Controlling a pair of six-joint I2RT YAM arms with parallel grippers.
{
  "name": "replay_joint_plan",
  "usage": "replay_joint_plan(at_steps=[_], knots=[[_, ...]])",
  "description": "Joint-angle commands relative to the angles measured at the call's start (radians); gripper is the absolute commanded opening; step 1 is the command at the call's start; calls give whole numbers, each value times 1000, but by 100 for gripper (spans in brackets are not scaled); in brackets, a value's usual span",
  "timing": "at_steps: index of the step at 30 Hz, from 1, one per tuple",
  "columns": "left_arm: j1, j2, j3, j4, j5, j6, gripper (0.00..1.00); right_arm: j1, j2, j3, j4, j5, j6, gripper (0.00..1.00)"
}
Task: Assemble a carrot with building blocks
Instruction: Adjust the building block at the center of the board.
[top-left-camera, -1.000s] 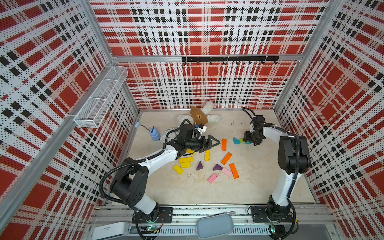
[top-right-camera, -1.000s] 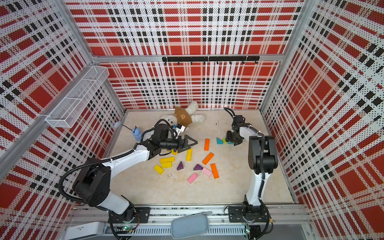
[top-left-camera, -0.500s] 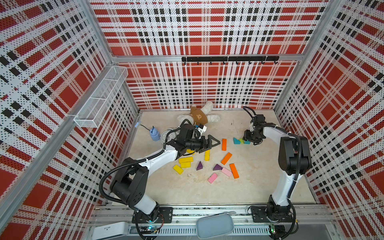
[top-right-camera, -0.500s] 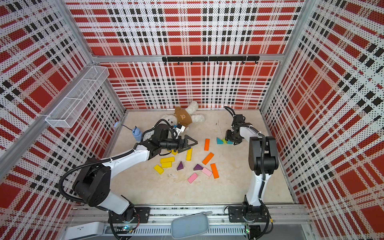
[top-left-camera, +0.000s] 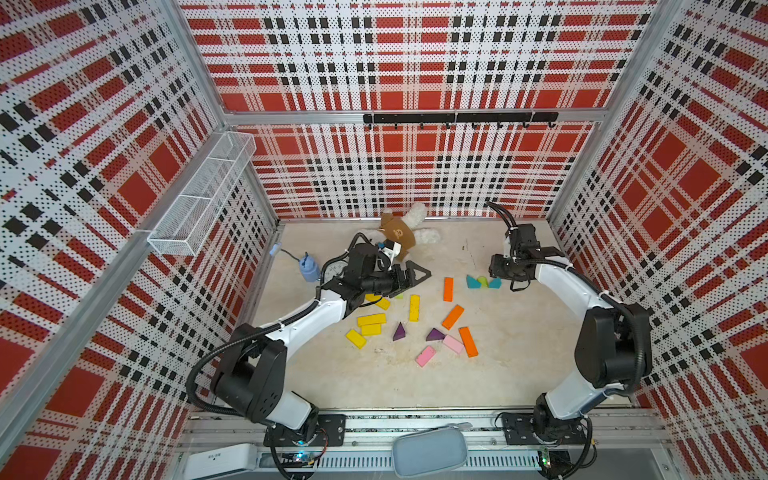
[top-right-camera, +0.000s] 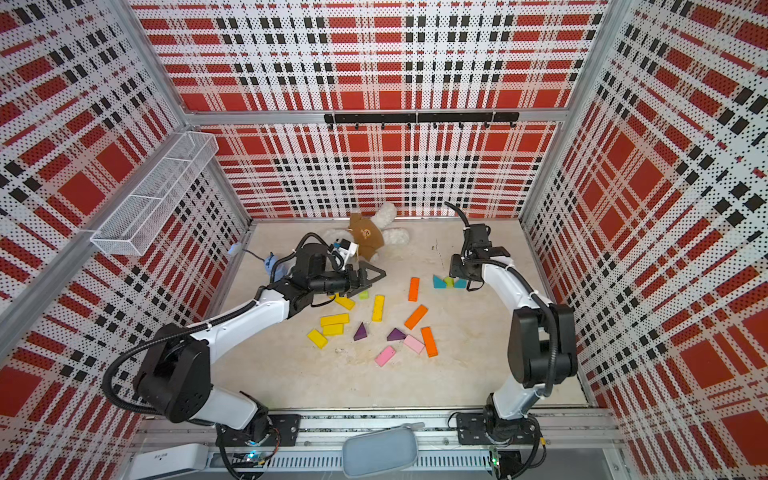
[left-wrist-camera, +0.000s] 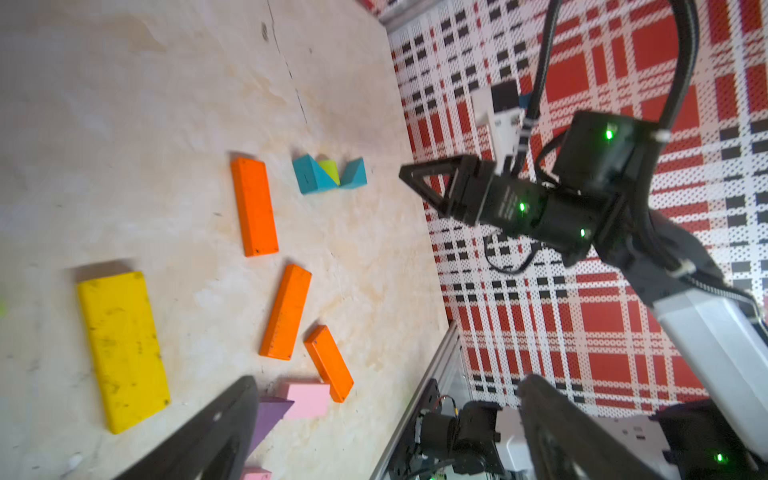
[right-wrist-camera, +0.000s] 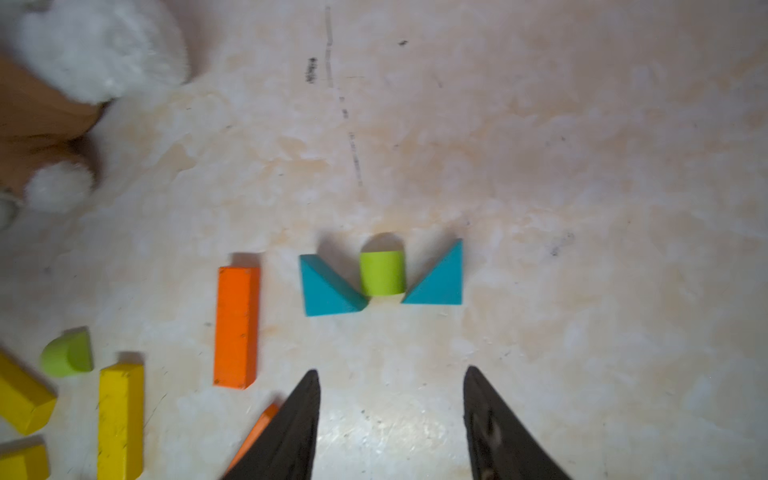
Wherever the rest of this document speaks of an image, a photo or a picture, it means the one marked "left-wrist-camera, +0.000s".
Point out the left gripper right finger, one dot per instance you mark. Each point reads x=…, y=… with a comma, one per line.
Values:
x=564, y=441

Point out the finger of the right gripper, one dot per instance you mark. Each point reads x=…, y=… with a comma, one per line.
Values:
x=446, y=204
x=443, y=166

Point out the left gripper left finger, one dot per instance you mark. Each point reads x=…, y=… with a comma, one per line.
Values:
x=212, y=445

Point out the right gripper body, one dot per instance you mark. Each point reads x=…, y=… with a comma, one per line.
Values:
x=478, y=196

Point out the teal triangle block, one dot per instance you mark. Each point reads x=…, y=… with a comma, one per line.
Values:
x=354, y=174
x=310, y=176

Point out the green cylinder block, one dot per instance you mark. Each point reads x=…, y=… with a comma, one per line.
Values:
x=330, y=168

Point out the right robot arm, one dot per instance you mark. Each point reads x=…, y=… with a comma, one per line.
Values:
x=596, y=198

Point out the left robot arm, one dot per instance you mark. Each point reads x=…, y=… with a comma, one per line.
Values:
x=685, y=441

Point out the pink block lower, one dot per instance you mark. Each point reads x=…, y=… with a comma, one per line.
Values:
x=256, y=473

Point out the pink block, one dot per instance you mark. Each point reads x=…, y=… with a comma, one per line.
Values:
x=309, y=400
x=256, y=473

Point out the purple triangle block right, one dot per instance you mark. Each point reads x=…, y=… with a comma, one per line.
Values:
x=270, y=411

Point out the yellow upright long block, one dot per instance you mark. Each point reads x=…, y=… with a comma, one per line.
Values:
x=126, y=353

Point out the pink block right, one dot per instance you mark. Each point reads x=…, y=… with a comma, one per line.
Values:
x=309, y=400

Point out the orange block lower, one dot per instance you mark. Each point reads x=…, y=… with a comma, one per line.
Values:
x=329, y=363

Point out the orange block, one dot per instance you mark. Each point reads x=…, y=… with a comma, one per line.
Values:
x=329, y=363
x=255, y=211
x=282, y=329

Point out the orange block middle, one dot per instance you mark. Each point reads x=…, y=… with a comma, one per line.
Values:
x=282, y=329

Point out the orange block top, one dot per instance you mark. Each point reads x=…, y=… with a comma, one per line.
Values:
x=255, y=211

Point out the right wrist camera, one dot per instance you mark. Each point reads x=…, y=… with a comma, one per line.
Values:
x=500, y=108

